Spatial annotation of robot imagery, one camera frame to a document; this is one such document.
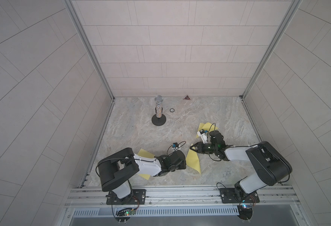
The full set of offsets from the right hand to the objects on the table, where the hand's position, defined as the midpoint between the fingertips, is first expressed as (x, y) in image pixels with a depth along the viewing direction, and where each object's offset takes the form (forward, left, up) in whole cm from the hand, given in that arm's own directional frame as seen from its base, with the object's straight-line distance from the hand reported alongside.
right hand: (191, 148), depth 87 cm
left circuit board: (-31, +37, +1) cm, 48 cm away
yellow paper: (-7, +1, 0) cm, 7 cm away
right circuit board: (-34, -22, -4) cm, 40 cm away
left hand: (-8, +3, -4) cm, 9 cm away
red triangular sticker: (+45, -2, +1) cm, 45 cm away
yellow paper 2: (-1, +30, -1) cm, 30 cm away
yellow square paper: (+13, -13, +3) cm, 18 cm away
